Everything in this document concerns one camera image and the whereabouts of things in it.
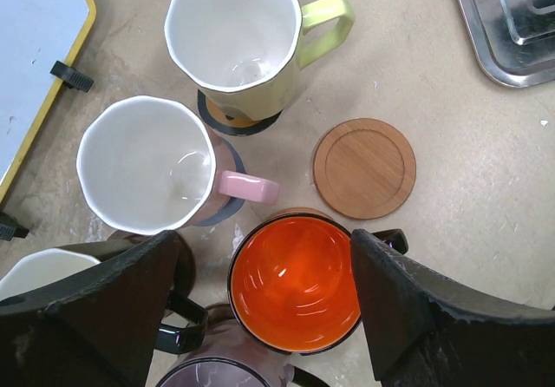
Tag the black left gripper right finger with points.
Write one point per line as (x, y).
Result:
(425, 329)

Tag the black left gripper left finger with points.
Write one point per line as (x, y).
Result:
(94, 328)

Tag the dark mug white interior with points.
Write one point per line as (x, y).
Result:
(48, 266)

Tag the purple mug black rim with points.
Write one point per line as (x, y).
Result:
(229, 356)

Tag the orange glass cup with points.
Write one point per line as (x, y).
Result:
(291, 285)

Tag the pink mug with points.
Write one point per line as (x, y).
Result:
(148, 164)

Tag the light wooden coaster bottom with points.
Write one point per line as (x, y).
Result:
(364, 169)

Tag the pale yellow mug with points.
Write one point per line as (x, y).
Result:
(245, 55)

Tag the blue round coaster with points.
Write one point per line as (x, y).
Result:
(233, 203)

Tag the orange black smiley coaster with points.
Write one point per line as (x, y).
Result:
(215, 118)

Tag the white board with stand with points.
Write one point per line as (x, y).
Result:
(40, 40)

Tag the steel tray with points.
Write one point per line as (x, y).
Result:
(513, 40)

